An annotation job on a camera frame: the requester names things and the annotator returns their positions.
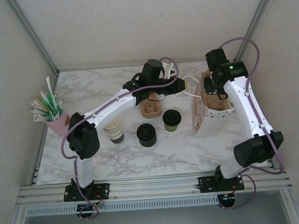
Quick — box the small electronics board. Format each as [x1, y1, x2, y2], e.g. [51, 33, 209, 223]
[217, 192, 238, 208]
[76, 202, 100, 219]

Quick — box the pink straw holder cup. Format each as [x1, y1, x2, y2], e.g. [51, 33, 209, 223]
[43, 110, 71, 137]

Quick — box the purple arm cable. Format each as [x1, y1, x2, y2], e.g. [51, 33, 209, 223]
[56, 55, 189, 223]
[205, 34, 289, 211]

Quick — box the stack of paper cups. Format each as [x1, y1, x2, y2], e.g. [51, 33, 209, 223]
[102, 115, 126, 146]

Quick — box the tan pulp cup carrier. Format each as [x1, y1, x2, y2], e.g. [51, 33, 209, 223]
[139, 91, 163, 120]
[200, 70, 232, 112]

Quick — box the black ribbed coffee cup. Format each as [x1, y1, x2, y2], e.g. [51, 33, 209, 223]
[136, 123, 158, 148]

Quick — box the aluminium frame post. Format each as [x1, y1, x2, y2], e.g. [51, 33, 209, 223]
[230, 0, 284, 62]
[5, 0, 59, 78]

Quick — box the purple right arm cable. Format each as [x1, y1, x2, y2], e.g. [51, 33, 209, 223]
[205, 34, 289, 211]

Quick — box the green coffee cup black lid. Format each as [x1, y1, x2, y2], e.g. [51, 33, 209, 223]
[162, 109, 183, 134]

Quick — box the cartoon animal paper bag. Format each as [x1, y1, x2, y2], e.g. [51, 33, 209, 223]
[182, 68, 237, 135]

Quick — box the white paper wrapped straw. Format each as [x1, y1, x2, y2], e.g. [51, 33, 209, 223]
[45, 76, 58, 116]

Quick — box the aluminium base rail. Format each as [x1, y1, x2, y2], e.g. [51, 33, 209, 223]
[16, 168, 293, 209]

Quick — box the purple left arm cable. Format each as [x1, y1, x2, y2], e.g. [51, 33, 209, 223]
[56, 55, 189, 223]

